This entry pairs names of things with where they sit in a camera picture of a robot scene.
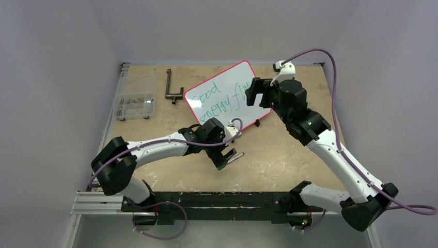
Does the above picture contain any white green whiteboard marker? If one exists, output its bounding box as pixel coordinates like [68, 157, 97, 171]
[224, 152, 245, 166]

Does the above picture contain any pink framed whiteboard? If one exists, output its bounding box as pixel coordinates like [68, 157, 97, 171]
[184, 60, 271, 128]

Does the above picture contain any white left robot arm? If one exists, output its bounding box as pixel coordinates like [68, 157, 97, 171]
[89, 118, 243, 211]

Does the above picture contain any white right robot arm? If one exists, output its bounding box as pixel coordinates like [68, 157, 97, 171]
[245, 77, 398, 231]

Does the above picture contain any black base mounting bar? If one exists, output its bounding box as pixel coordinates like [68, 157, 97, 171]
[121, 191, 323, 225]

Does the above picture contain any clear plastic screw box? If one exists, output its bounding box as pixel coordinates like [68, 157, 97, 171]
[113, 75, 158, 121]

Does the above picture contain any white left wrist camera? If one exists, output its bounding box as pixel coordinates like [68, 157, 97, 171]
[224, 120, 242, 144]

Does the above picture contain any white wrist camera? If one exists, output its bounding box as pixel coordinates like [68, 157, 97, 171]
[224, 120, 242, 144]
[270, 60, 296, 86]

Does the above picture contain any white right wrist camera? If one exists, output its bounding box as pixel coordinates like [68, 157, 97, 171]
[270, 60, 296, 86]

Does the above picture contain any dark metal pipe bracket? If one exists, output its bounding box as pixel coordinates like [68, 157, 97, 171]
[165, 69, 184, 105]

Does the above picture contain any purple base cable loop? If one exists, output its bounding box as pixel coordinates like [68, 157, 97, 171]
[132, 201, 188, 240]

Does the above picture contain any aluminium frame rail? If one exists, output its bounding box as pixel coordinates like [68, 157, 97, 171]
[70, 63, 131, 217]

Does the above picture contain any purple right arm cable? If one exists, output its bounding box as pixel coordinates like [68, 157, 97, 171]
[280, 48, 438, 216]

